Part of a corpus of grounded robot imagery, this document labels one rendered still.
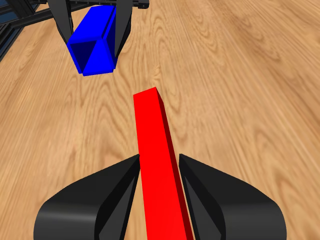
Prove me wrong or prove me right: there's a thin red peg bar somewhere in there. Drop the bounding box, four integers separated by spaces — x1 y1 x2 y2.
132 86 195 240

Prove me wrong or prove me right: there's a blue hollow socket block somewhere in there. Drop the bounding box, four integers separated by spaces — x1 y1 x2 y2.
66 4 117 77

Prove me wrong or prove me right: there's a black table frame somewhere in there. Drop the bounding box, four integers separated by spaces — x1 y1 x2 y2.
0 0 151 62

